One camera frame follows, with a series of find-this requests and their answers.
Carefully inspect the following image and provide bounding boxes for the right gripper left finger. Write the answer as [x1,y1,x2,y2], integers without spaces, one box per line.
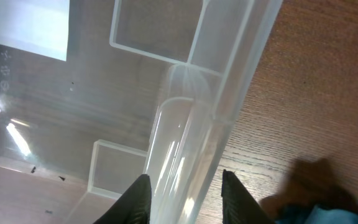
[94,174,152,224]

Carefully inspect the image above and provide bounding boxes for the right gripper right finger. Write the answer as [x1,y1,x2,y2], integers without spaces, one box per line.
[221,169,275,224]

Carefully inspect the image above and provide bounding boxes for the teal blue shirt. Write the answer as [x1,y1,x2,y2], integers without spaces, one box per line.
[275,205,358,224]

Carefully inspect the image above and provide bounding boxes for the clear plastic storage bin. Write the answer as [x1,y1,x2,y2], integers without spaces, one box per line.
[0,0,282,223]

